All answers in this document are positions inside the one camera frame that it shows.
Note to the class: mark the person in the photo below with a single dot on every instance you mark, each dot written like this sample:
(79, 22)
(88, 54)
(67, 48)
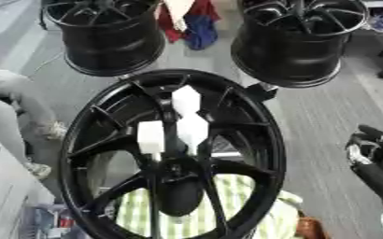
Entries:
(4, 102)

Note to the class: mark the red and blue hanging cloth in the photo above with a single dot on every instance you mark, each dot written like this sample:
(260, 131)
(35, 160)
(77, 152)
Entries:
(200, 28)

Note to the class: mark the black wheel stand bracket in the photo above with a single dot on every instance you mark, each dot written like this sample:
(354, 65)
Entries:
(263, 91)

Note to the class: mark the white cabinet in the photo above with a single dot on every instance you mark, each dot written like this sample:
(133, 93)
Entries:
(4, 193)

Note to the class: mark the black wheel rim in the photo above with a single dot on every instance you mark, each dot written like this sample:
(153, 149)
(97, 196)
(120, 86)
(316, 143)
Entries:
(113, 46)
(287, 53)

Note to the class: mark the black spoked wheel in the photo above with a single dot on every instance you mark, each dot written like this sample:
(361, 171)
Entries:
(254, 130)

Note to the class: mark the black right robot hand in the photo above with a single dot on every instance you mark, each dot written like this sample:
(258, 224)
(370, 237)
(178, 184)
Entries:
(375, 161)

